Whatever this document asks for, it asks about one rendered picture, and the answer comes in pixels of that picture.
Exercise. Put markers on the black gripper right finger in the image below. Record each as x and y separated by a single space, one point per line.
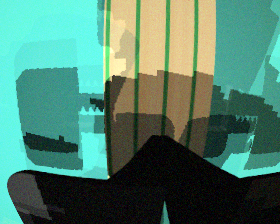
199 192

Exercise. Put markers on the pale yellow striped strip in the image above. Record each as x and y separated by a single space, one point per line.
158 74

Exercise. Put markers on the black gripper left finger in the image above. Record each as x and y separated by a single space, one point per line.
134 195

